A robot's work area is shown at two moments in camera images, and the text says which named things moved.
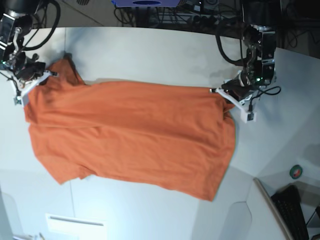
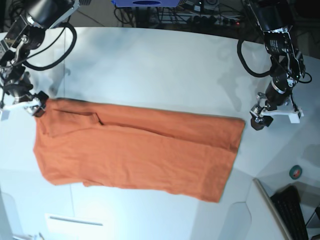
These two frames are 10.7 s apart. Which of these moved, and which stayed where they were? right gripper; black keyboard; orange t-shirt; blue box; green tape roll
Moved: right gripper; orange t-shirt
Stayed: blue box; green tape roll; black keyboard
